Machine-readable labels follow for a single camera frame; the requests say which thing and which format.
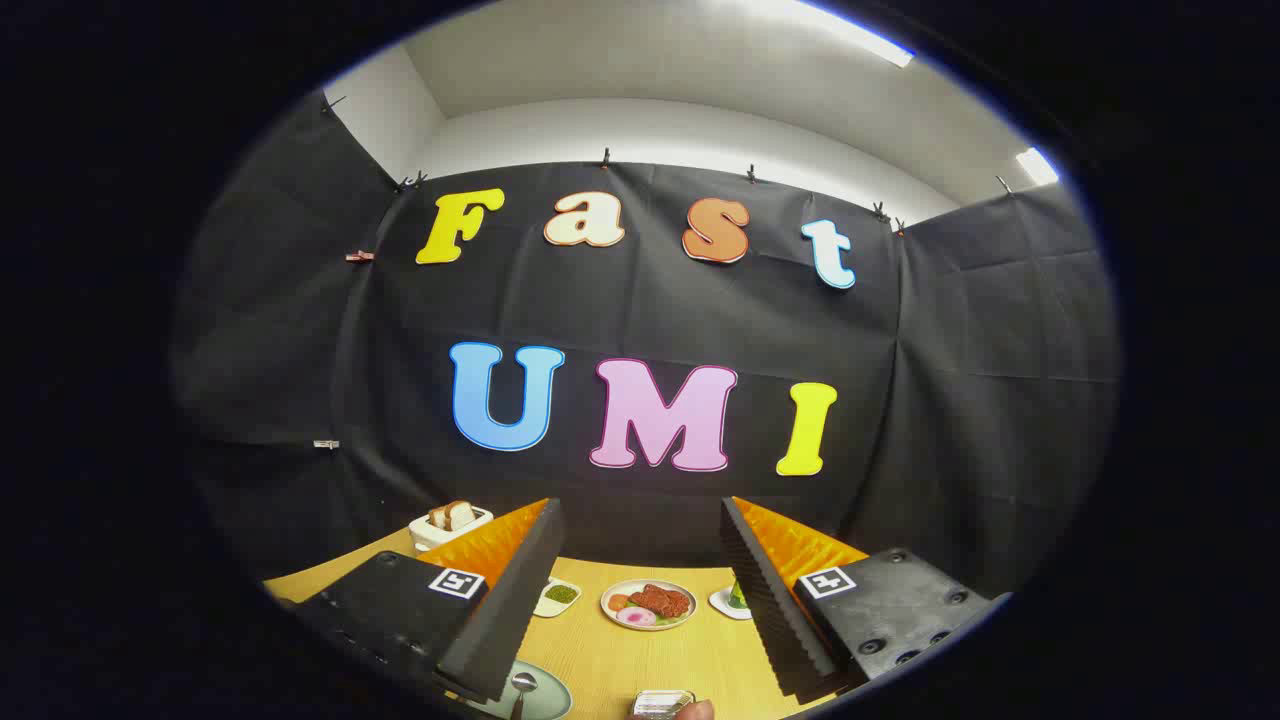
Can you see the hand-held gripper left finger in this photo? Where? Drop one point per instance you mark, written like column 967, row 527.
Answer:
column 510, row 600

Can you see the pink ham slice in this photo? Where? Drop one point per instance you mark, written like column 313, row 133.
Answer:
column 636, row 616

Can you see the white toaster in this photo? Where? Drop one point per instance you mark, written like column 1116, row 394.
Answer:
column 440, row 537

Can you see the large bread slice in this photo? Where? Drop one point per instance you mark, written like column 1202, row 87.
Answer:
column 460, row 514

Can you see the white divided dish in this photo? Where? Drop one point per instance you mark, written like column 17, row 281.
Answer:
column 545, row 606

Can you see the white food plate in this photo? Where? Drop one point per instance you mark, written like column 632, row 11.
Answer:
column 680, row 618

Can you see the white square coaster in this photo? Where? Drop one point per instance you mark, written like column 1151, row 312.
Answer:
column 722, row 604

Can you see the red meat slices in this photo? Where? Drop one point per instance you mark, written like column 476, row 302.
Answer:
column 660, row 600

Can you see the teal round plate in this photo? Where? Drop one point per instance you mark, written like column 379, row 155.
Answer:
column 552, row 700

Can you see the green beans pile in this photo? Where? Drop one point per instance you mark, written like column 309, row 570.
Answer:
column 561, row 594

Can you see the green label drink bottle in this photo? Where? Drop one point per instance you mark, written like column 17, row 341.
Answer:
column 738, row 596

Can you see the small ceiling light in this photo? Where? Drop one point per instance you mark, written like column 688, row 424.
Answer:
column 1037, row 165

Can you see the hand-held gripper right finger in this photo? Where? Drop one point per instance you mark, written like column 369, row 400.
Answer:
column 770, row 610

